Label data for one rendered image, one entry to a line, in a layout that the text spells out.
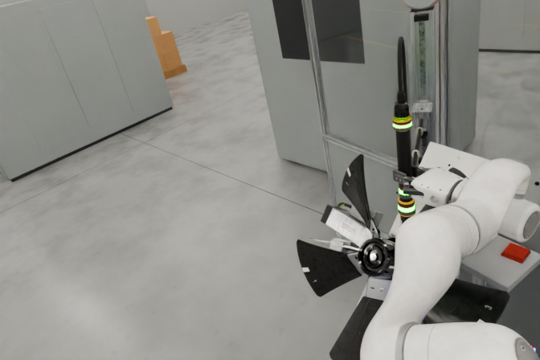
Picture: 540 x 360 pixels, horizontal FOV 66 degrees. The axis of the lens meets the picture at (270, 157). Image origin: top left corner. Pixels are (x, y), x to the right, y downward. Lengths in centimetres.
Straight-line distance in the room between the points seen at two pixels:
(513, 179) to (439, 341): 40
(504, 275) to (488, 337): 127
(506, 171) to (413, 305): 37
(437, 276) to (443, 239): 5
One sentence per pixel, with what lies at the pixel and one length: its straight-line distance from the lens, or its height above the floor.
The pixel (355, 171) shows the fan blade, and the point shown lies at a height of 137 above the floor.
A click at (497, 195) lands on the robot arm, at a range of 86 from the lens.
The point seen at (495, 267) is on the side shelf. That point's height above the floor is 86.
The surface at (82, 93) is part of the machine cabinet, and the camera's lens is 643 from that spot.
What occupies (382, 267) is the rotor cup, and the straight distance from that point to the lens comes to 132.
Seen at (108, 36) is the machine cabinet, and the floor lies 138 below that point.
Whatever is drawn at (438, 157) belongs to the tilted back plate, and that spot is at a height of 133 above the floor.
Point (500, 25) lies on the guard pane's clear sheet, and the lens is 171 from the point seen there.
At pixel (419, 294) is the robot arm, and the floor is 167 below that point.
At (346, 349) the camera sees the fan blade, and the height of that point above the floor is 99.
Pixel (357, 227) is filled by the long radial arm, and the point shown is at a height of 113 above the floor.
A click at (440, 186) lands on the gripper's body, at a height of 156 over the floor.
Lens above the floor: 213
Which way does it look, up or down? 27 degrees down
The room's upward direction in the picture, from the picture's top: 12 degrees counter-clockwise
